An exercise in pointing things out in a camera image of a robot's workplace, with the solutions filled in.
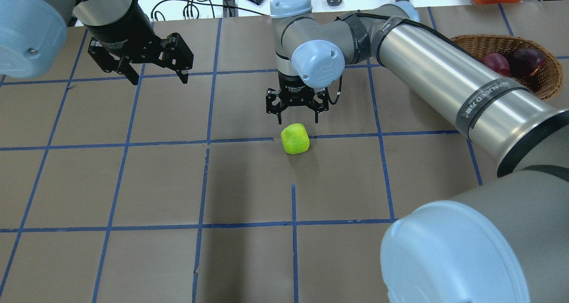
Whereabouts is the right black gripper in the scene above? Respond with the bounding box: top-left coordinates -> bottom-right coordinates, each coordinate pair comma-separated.
265,72 -> 329,125

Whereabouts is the green apple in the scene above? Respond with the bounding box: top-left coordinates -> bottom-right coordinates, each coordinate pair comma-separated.
280,123 -> 310,155

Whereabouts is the black power adapter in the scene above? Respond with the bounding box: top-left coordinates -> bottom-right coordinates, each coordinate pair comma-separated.
222,0 -> 238,18

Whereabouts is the red apple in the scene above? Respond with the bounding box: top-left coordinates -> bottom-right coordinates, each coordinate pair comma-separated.
481,52 -> 511,77

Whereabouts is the black braided cable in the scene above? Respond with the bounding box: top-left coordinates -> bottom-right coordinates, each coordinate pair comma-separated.
327,74 -> 343,106

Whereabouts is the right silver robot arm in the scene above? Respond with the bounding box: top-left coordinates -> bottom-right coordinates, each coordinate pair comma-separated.
368,3 -> 568,303

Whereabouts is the woven wicker basket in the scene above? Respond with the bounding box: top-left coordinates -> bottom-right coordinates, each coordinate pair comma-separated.
451,34 -> 564,100

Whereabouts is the dark purple apple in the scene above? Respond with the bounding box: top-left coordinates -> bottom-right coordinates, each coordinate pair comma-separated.
507,48 -> 546,78

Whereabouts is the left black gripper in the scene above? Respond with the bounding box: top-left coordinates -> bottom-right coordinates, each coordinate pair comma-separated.
85,3 -> 194,86

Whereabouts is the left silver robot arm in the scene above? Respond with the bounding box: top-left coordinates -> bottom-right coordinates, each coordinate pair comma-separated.
0,0 -> 194,86

